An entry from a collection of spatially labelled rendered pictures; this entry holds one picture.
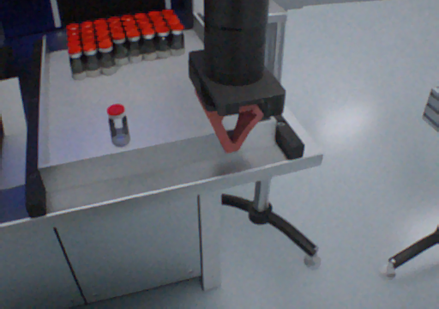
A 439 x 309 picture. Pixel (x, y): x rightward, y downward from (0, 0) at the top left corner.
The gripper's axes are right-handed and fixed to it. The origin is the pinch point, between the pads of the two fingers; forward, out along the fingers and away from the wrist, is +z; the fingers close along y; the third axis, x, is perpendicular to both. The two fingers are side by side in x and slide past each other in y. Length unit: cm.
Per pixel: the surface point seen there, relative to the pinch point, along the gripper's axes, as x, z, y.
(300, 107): -82, 92, 120
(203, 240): -7, 65, 37
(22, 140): 23.2, 2.4, 11.4
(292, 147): -6.4, 0.3, -2.0
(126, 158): 11.2, -0.1, 1.2
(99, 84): 12.4, 2.5, 21.3
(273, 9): -23.2, 2.8, 40.1
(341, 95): -108, 92, 124
